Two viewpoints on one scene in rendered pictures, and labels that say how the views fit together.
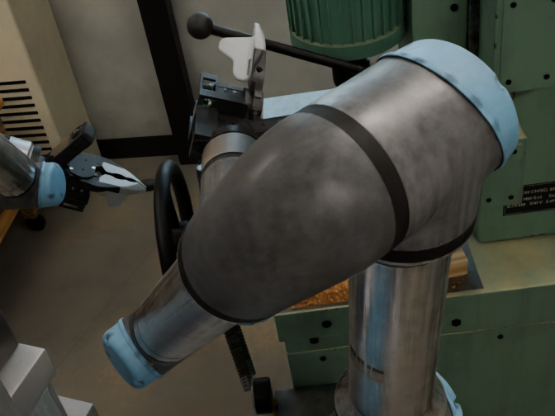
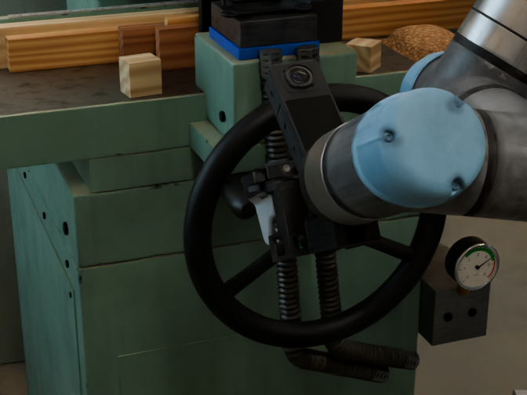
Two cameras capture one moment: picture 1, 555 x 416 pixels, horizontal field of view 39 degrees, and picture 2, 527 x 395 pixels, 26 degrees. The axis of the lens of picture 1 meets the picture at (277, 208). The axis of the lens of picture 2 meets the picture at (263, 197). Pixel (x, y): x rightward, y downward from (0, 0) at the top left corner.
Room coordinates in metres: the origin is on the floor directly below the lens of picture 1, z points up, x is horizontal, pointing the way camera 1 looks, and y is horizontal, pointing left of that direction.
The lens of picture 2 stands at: (1.58, 1.14, 1.29)
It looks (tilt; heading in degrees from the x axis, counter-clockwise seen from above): 23 degrees down; 246
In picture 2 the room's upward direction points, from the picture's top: straight up
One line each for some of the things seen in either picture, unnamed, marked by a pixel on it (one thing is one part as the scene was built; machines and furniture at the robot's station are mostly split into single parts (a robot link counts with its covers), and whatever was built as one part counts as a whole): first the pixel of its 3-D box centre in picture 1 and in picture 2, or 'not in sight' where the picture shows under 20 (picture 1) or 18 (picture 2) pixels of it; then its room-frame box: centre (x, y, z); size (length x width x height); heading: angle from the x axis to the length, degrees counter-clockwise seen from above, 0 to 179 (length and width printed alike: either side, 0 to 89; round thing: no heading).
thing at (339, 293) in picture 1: (322, 276); (429, 38); (0.83, -0.05, 0.91); 0.12 x 0.09 x 0.03; 86
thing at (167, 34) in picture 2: not in sight; (224, 41); (1.08, -0.10, 0.92); 0.17 x 0.02 x 0.05; 176
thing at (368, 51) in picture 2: not in sight; (363, 55); (0.94, -0.01, 0.92); 0.03 x 0.03 x 0.03; 39
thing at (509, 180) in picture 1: (492, 158); not in sight; (0.91, -0.33, 1.02); 0.09 x 0.07 x 0.12; 176
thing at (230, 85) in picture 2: not in sight; (273, 81); (1.08, 0.04, 0.91); 0.15 x 0.14 x 0.09; 176
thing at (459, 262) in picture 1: (451, 263); not in sight; (0.91, -0.27, 0.82); 0.04 x 0.03 x 0.03; 92
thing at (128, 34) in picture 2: not in sight; (212, 38); (1.09, -0.13, 0.92); 0.23 x 0.02 x 0.04; 176
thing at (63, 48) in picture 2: not in sight; (257, 30); (1.02, -0.15, 0.92); 0.62 x 0.02 x 0.04; 176
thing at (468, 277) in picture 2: (265, 399); (469, 268); (0.83, 0.08, 0.65); 0.06 x 0.04 x 0.08; 176
